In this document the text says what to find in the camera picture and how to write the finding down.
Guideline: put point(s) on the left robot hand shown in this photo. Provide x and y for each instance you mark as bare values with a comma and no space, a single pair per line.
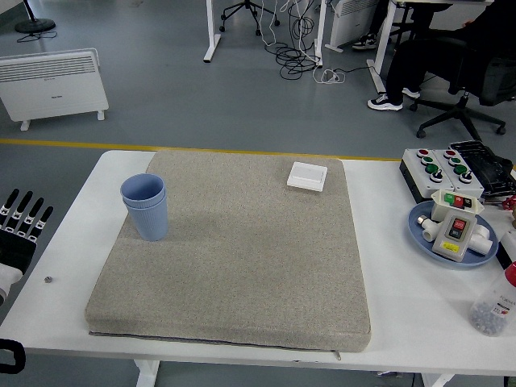
16,246

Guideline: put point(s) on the blue ribbed cup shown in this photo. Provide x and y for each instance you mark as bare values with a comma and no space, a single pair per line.
149,221
141,187

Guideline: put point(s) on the white electric heater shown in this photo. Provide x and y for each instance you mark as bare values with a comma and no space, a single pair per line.
52,88
354,20

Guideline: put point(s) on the black fan stand base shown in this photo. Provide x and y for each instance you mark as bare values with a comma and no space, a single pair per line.
35,25

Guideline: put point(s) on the grey-brown mat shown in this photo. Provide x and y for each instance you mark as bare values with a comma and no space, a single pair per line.
262,262

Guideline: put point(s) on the white desk leg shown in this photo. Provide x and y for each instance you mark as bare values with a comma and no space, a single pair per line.
319,32
381,56
211,40

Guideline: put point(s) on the black office chair base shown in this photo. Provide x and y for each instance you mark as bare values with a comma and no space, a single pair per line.
246,6

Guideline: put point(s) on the white table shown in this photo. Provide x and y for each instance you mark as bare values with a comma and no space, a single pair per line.
403,322

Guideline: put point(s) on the blue plate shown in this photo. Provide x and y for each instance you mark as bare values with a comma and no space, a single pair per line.
419,238

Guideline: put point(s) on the person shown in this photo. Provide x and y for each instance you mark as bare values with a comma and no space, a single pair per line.
407,60
367,40

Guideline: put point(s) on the white three-button control box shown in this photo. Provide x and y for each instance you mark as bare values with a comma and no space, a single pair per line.
449,171
419,173

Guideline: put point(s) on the white pipe fitting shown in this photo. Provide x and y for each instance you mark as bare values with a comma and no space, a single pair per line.
481,240
429,230

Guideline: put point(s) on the black office chair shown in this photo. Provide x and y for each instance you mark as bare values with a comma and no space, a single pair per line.
463,113

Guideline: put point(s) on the black tool case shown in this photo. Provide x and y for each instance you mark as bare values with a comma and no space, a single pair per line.
488,165

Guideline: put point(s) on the clear bottle with red cap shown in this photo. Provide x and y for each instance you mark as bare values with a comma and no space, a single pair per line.
493,306

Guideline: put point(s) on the red small object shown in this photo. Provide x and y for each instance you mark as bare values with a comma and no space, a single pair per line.
511,202

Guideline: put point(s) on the white wall switch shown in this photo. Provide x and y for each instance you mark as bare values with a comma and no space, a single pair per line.
307,176

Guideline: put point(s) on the beige red-black push-button switch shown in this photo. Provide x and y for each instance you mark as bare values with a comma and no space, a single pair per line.
453,235

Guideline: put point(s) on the beige three-button switch box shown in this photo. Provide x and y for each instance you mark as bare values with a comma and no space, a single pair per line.
455,201

